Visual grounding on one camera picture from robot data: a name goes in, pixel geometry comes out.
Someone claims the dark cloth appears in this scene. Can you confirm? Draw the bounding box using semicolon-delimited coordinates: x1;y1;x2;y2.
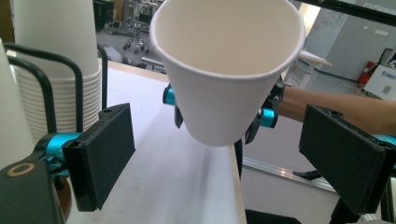
244;208;303;224

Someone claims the white box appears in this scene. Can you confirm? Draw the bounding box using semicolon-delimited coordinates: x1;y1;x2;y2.
363;63;396;101

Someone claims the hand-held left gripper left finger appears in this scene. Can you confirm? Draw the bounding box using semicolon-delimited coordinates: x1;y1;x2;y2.
62;103;136;213

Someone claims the stack of white paper cups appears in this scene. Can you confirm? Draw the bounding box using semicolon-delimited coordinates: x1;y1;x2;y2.
0;38;35;171
12;0;103;143

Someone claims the aluminium floor rail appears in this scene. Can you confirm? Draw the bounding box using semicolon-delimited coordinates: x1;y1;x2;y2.
242;156;339;193

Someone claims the white paper cup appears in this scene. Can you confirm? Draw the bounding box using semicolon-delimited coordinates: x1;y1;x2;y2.
148;0;306;147

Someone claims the black cable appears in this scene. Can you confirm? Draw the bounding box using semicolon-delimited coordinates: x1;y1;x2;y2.
292;169;323;181

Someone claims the white table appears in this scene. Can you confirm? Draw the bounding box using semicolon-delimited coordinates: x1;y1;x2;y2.
289;49;333;91

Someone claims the black wire cup holder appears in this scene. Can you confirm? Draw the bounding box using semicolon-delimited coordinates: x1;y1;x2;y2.
7;55;73;220
2;41;109;133

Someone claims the office chair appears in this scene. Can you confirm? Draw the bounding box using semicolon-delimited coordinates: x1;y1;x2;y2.
121;29;151;54

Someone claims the black metal frame bar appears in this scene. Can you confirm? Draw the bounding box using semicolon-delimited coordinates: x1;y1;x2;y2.
293;0;396;28

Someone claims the red fire extinguisher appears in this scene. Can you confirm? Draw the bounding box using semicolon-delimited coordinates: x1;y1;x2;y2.
358;60;378;85

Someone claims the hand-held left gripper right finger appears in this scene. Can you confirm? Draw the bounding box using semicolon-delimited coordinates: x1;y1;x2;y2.
298;104;389;217

